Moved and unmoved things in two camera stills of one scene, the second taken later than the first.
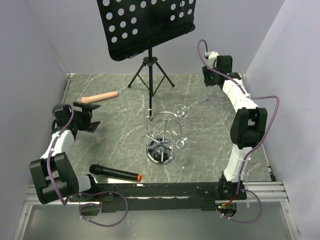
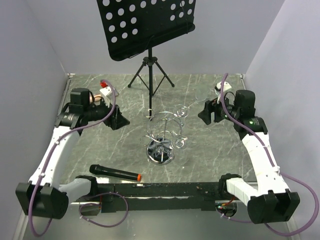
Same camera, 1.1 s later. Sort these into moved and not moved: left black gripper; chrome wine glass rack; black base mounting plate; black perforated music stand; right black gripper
Moved: right black gripper; left black gripper
Not moved: black base mounting plate; chrome wine glass rack; black perforated music stand
